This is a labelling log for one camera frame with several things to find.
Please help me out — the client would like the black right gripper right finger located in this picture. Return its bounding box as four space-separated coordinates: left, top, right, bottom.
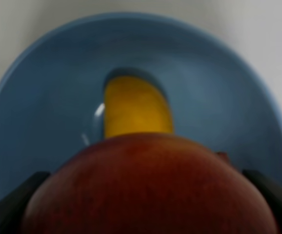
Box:
242 170 282 233

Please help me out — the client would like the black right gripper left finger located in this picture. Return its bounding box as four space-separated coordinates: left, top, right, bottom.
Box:
0 172 50 234

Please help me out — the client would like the red peach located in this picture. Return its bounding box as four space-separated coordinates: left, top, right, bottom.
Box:
19 134 280 234

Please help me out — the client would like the yellow mango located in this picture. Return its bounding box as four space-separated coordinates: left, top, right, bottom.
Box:
104 76 174 138

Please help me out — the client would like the blue bowl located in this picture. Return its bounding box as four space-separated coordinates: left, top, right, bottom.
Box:
0 13 282 200

